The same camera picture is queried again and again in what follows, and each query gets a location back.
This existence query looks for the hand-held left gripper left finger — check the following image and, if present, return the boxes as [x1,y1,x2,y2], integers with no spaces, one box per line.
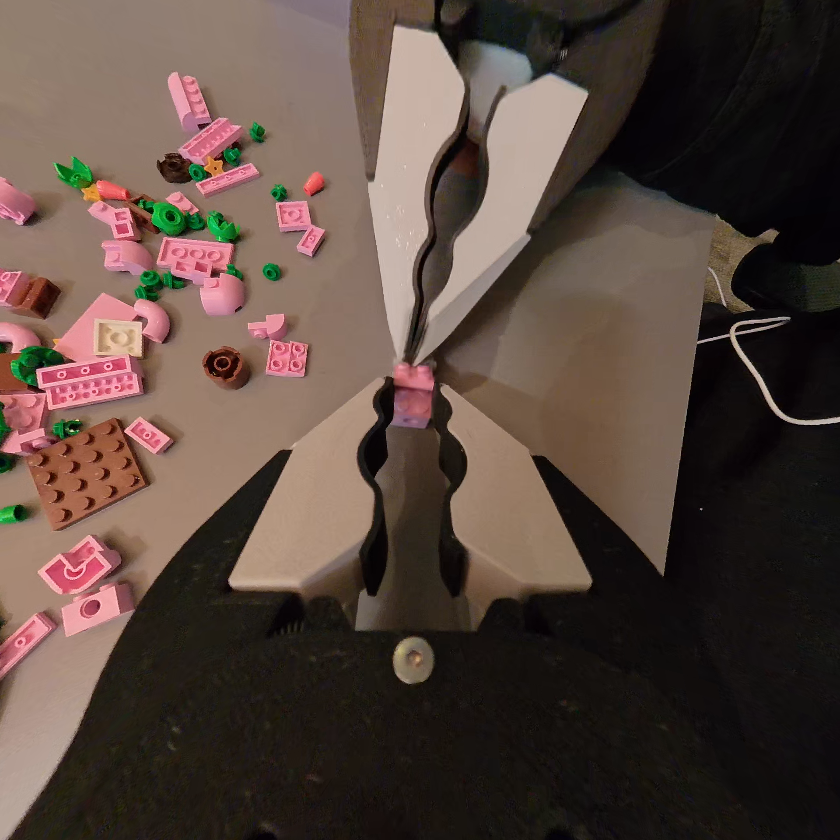
[227,376,395,601]

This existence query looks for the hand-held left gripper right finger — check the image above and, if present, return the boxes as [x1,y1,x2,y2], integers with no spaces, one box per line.
[435,384,594,608]

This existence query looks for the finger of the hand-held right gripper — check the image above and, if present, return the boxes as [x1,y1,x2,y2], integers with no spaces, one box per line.
[412,71,589,365]
[366,25,472,365]

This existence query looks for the pink toy brick assembly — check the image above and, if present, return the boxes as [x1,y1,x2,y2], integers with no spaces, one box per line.
[392,363,437,431]

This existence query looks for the person's right forearm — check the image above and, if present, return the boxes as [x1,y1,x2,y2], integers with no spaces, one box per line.
[607,0,840,227]

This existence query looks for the brown round brick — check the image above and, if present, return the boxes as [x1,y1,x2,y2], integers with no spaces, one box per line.
[201,346,250,391]

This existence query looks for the brown studded plate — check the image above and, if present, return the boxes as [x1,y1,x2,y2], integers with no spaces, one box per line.
[26,418,151,531]

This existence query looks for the person's black clothed body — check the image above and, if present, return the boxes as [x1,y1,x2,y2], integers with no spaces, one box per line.
[663,230,840,840]

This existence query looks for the pile of small toy bricks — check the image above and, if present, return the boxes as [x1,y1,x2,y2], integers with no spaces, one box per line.
[0,71,327,680]

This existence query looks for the white square plate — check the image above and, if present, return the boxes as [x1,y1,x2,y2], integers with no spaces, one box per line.
[94,318,143,358]

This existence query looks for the white cable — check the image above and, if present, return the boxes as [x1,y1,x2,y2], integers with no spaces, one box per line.
[697,269,840,426]

